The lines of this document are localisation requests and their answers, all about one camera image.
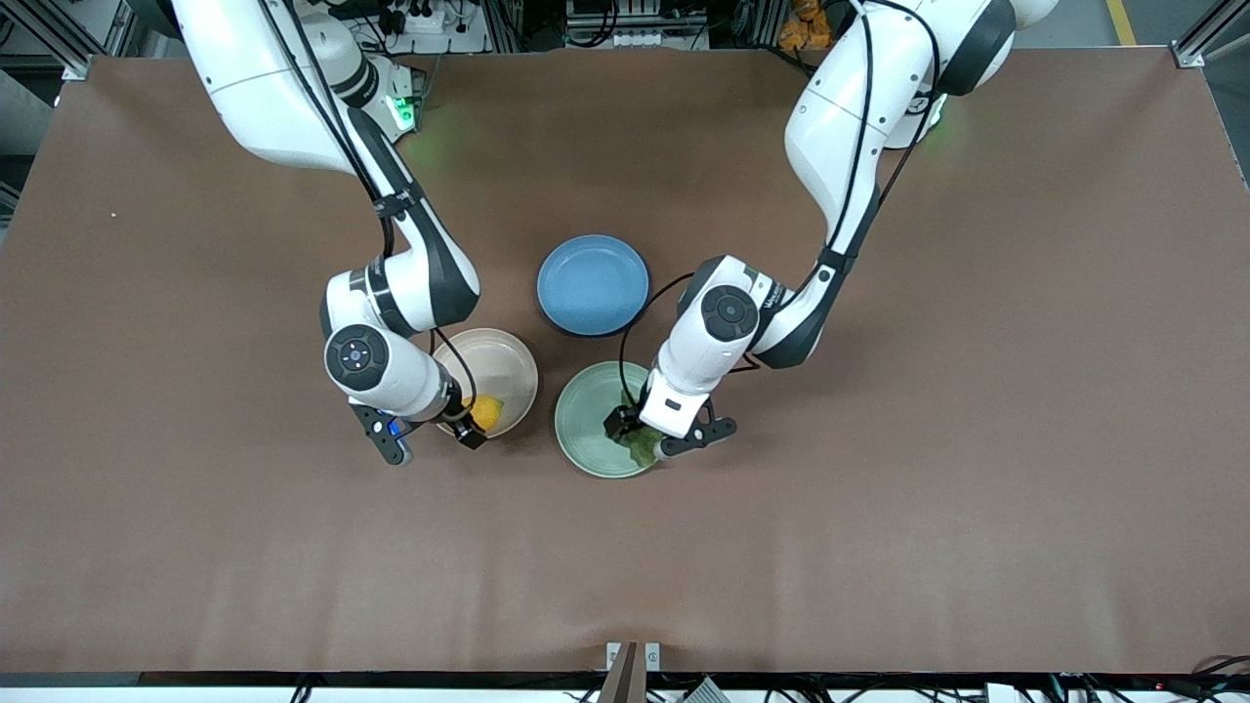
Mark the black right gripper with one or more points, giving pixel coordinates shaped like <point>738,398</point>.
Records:
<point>464,420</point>

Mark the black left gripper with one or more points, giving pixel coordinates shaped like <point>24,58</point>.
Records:
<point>621,423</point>

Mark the yellow lemon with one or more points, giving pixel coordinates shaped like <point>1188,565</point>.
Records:
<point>488,412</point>

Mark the green lettuce leaf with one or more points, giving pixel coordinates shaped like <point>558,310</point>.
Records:
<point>643,447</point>

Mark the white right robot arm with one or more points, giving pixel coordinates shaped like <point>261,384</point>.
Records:
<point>244,88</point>

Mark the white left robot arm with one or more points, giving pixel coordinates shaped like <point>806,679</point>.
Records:
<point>830,127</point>

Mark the green round plate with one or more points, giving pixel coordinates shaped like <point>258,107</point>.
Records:
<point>586,430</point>

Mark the beige round plate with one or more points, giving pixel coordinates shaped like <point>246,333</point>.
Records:
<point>508,371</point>

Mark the blue round plate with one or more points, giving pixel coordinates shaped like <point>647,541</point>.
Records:
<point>593,285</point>

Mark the grey adapter block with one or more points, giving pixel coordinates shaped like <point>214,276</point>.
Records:
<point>705,691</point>

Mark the white power strip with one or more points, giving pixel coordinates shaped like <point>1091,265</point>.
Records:
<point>439,24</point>

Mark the orange plastic fruit pile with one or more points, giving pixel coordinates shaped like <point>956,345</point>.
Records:
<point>806,24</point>

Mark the small metal bracket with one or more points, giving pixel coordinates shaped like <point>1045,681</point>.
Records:
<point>652,656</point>

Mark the brown mounting post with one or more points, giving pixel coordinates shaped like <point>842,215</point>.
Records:
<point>625,679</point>

